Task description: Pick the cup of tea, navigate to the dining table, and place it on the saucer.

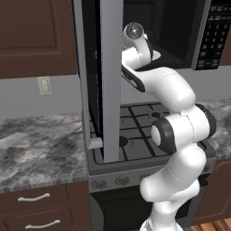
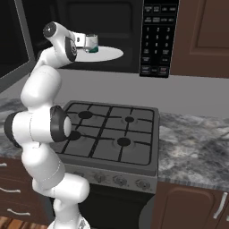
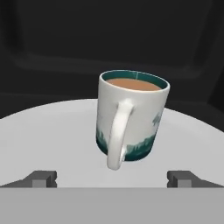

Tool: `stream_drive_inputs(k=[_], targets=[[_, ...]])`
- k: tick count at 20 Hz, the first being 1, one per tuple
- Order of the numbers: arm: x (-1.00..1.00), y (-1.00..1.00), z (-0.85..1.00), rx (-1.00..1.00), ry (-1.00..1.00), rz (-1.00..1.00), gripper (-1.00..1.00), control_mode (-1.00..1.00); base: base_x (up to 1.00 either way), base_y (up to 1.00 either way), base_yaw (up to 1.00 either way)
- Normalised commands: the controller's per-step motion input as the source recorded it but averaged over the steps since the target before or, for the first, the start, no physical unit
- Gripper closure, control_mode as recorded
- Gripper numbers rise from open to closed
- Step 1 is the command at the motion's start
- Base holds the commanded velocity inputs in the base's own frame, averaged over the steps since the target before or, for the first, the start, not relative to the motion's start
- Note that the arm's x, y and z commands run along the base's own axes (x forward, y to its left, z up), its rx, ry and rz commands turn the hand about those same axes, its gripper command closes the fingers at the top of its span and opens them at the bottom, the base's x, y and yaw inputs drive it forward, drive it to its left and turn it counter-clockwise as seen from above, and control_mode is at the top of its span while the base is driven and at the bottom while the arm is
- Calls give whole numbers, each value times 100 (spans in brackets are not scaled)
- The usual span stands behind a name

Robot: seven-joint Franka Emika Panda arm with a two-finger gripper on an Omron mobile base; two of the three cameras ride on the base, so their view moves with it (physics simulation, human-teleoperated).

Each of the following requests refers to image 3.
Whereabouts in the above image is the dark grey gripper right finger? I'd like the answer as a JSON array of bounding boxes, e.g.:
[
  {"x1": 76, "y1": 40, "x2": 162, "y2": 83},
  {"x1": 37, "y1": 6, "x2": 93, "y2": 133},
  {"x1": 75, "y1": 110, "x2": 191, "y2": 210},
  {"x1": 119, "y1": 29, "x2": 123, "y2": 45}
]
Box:
[{"x1": 166, "y1": 170, "x2": 224, "y2": 188}]

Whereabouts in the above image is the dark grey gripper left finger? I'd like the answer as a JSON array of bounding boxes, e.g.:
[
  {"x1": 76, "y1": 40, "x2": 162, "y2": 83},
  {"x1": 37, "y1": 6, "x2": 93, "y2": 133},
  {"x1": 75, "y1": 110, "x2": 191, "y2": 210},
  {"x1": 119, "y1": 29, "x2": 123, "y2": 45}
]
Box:
[{"x1": 0, "y1": 170, "x2": 58, "y2": 188}]

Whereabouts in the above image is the white green cup of tea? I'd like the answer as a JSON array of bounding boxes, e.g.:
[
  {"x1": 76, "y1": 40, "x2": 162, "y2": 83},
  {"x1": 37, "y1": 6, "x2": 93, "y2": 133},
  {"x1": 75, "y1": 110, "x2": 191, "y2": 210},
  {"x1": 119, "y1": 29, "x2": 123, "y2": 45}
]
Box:
[{"x1": 95, "y1": 69, "x2": 171, "y2": 172}]

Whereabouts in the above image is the white round turntable plate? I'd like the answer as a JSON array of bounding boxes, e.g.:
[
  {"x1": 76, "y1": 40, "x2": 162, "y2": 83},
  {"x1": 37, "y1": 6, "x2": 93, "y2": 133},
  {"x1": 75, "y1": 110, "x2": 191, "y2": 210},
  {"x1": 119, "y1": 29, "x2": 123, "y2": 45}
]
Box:
[{"x1": 0, "y1": 98, "x2": 224, "y2": 188}]

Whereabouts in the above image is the black microwave oven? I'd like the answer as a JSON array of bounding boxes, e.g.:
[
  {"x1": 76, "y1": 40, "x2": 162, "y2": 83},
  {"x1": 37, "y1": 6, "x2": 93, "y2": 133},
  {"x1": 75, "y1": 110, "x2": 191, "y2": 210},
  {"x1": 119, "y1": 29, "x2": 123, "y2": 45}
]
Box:
[{"x1": 0, "y1": 0, "x2": 224, "y2": 134}]

